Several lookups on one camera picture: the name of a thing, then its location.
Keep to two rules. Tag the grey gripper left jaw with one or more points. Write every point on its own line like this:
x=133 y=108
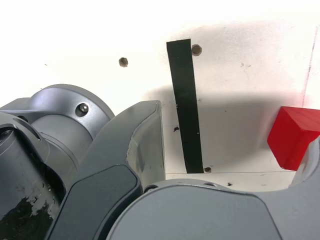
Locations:
x=110 y=160

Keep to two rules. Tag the black tape strip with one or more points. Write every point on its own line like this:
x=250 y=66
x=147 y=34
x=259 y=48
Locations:
x=185 y=105

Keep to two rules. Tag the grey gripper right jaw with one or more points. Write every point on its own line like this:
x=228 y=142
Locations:
x=200 y=215

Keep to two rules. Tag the red cube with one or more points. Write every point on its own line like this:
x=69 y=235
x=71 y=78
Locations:
x=287 y=140

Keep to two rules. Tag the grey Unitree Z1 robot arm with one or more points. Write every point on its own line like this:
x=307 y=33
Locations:
x=52 y=130

